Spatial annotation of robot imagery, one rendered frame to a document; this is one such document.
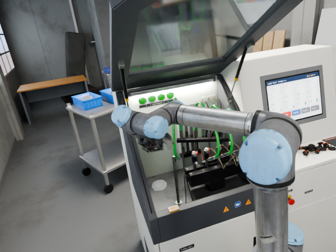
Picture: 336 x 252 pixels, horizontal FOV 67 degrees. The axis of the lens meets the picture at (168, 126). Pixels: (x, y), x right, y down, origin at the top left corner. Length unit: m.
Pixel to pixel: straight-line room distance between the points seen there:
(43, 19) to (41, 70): 1.43
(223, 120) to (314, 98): 1.16
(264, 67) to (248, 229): 0.95
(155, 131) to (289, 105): 1.13
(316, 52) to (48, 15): 7.56
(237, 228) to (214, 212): 0.22
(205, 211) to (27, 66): 7.75
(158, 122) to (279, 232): 0.46
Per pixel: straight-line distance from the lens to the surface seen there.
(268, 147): 0.61
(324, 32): 3.41
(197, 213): 1.36
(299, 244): 0.97
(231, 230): 1.55
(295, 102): 1.79
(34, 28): 8.55
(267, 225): 0.76
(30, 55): 8.58
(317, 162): 1.68
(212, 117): 0.82
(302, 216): 1.83
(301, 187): 1.68
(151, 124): 0.81
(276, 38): 3.88
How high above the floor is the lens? 1.80
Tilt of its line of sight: 22 degrees down
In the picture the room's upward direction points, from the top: 7 degrees counter-clockwise
